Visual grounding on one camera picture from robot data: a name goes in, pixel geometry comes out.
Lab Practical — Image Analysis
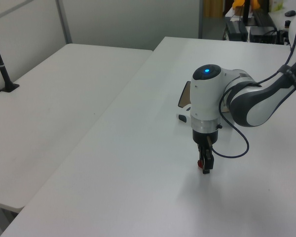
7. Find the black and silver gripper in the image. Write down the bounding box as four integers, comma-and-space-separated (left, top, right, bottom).
190, 116, 223, 175

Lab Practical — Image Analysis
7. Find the square brown ceramic plate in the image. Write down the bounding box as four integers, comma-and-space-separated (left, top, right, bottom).
177, 80, 230, 114

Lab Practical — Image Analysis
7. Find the black power adapter box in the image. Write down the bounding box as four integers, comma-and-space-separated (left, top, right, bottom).
225, 20, 249, 41

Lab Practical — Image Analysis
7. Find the black electronics box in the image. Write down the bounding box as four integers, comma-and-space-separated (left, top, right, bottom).
249, 25, 279, 44

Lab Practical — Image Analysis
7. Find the black monitor stand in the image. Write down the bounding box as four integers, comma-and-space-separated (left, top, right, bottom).
241, 0, 253, 26

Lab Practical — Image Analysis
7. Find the black keyboard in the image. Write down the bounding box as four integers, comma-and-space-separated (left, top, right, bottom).
252, 10, 277, 28

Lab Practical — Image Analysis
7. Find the dark blue gripper cable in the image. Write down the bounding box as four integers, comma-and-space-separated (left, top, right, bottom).
211, 19, 296, 158

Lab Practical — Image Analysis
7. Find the grey metal door post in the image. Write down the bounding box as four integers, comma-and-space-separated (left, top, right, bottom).
198, 0, 205, 40

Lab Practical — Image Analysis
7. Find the grey partition frame post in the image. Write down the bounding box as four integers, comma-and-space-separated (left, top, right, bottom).
55, 0, 73, 45

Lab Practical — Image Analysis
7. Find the black camera stand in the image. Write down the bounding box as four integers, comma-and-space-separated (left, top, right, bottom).
0, 24, 20, 93

